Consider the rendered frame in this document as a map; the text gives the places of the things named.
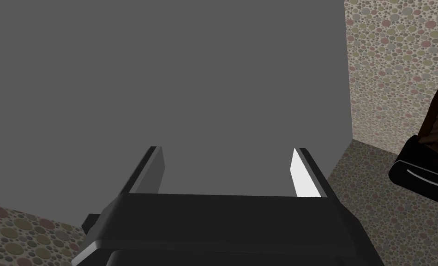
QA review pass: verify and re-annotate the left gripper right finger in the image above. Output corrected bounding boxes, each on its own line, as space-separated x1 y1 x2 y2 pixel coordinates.
290 147 329 198

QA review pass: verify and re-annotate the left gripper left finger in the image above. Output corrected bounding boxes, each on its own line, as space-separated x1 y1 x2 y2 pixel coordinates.
119 145 166 195

